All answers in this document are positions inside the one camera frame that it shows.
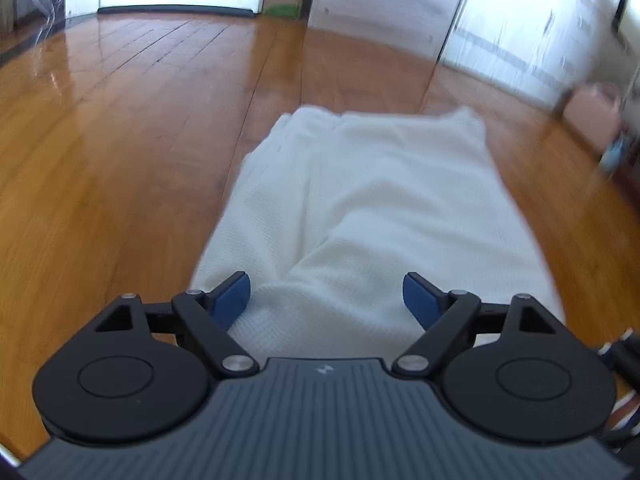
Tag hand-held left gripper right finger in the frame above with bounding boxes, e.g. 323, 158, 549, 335
391, 271, 568, 376

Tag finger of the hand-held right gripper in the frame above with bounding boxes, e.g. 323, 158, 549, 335
597, 327, 640, 378

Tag pink case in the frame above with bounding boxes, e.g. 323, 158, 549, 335
555, 82, 626, 156

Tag white garment with green trim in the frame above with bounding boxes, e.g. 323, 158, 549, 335
190, 105, 568, 361

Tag light blue bundle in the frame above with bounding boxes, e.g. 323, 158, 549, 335
600, 135, 631, 176

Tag grey white brown rug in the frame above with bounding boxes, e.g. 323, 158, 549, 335
602, 385, 640, 448

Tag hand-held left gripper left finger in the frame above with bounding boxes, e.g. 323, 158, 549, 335
85, 271, 261, 376

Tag white drawer cabinet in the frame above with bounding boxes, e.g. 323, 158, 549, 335
440, 0, 626, 111

